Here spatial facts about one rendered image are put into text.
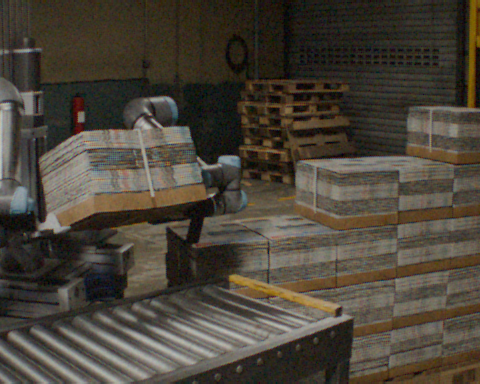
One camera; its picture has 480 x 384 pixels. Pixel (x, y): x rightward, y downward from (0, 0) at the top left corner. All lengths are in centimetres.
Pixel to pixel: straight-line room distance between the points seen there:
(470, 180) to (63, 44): 725
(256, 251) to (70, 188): 89
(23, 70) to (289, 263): 120
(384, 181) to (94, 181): 134
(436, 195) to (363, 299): 53
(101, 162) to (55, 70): 766
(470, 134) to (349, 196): 66
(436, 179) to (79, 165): 161
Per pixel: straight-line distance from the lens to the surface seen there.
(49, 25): 953
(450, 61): 998
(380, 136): 1068
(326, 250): 277
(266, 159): 926
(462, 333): 333
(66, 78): 962
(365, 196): 282
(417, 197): 296
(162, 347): 172
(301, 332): 180
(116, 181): 192
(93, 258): 275
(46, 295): 230
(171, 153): 205
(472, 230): 319
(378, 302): 296
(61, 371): 162
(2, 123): 204
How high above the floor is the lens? 144
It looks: 10 degrees down
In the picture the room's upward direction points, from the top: straight up
